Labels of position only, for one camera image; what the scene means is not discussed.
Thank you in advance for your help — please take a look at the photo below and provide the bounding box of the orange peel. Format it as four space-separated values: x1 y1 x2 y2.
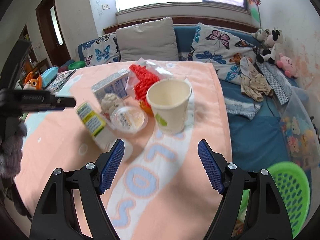
139 101 153 116

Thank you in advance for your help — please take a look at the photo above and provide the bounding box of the green mesh waste basket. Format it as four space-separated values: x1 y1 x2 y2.
232 161 311 239

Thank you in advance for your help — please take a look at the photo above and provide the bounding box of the butterfly pillow left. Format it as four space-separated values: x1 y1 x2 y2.
81 33 121 66

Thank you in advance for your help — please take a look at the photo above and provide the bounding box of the butterfly pillow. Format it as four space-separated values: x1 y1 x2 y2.
187 23 258 85
81 33 121 66

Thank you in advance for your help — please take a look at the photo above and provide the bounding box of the grey gloved left hand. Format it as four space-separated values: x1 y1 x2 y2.
1 119 27 179

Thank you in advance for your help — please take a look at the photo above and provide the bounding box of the grey plush toy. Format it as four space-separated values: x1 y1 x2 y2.
251 29 270 43

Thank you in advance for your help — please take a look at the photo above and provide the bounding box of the beige crumpled clothing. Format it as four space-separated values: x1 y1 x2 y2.
240 57 273 102

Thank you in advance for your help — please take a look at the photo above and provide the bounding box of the orange fox plush toy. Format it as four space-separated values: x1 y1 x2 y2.
23 72 42 90

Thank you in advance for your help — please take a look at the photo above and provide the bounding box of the clear plastic lid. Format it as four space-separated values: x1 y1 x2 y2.
105 138 133 163

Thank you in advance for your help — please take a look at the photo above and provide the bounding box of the grey sofa cushion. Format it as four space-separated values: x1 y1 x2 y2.
116 17 178 61

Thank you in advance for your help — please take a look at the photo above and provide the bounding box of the cow plush toy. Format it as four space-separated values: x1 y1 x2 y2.
256 28 285 64

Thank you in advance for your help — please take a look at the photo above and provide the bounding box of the pink plush toy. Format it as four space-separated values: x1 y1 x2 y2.
276 53 298 78

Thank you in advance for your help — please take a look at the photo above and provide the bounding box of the picture book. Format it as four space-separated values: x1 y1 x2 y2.
46 69 76 93

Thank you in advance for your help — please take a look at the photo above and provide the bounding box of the red mesh fruit net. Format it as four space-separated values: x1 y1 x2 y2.
129 64 160 108

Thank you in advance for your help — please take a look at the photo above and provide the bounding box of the round clear plastic container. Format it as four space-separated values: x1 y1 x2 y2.
110 106 148 134

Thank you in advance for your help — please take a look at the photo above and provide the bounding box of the butterfly pillow right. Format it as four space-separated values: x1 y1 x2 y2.
187 23 258 85

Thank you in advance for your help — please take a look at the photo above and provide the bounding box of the brown wooden door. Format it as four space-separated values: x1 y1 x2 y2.
36 0 71 67

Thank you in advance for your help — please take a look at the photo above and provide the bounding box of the white blue milk carton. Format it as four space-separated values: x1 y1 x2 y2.
91 69 130 102

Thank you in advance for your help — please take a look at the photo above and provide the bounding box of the blue tissue box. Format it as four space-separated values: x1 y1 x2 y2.
41 67 59 88

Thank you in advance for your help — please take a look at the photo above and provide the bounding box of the yellow green juice carton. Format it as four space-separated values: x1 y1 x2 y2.
76 102 115 151

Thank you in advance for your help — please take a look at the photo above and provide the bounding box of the white paper cup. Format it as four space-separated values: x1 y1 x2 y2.
146 79 192 134

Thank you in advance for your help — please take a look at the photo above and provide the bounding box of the clear toy storage box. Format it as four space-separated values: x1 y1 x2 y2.
280 87 319 171

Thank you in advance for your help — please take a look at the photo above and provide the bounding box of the tissue ball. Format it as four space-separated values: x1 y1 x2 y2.
100 93 125 118

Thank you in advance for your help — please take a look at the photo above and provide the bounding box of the blue sofa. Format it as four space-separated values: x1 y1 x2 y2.
77 24 313 173

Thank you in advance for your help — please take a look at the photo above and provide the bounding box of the grey patterned cloth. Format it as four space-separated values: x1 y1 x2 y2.
257 62 292 105

